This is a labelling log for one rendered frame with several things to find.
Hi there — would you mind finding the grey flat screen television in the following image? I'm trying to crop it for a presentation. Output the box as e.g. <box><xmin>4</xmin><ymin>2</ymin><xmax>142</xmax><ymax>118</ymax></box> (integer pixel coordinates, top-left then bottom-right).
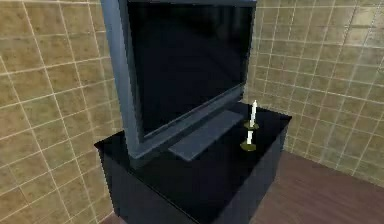
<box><xmin>100</xmin><ymin>0</ymin><xmax>258</xmax><ymax>163</ymax></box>

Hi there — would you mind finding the black television cabinet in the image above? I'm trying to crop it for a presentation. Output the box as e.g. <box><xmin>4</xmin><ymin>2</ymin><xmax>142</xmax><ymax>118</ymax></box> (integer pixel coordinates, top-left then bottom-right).
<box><xmin>93</xmin><ymin>101</ymin><xmax>293</xmax><ymax>224</ymax></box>

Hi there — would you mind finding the white candle in brass holder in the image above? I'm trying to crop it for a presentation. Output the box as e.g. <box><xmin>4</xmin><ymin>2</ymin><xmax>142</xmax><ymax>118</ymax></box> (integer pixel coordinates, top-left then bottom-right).
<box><xmin>243</xmin><ymin>99</ymin><xmax>260</xmax><ymax>131</ymax></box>
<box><xmin>239</xmin><ymin>129</ymin><xmax>258</xmax><ymax>153</ymax></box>

